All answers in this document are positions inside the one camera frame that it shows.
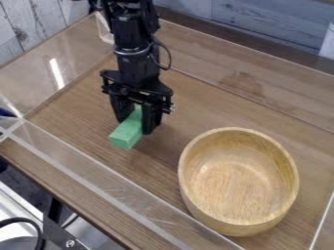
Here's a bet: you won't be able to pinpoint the clear acrylic enclosure wall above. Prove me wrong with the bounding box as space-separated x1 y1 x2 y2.
0 18 334 250

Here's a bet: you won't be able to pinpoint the black cable lower left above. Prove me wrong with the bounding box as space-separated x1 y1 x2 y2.
0 217 47 250

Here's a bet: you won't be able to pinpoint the black metal table leg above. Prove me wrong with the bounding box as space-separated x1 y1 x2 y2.
47 198 63 224

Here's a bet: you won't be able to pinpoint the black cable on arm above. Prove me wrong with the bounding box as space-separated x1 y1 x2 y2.
148 37 172 71

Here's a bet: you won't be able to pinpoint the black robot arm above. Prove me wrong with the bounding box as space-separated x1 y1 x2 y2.
87 0 174 135

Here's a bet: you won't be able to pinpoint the brown wooden bowl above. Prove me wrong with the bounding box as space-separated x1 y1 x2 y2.
178 127 301 237

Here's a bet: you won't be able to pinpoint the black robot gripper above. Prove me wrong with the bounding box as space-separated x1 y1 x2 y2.
100 49 174 135

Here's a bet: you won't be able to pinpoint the green rectangular block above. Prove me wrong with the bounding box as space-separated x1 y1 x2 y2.
108 105 142 149

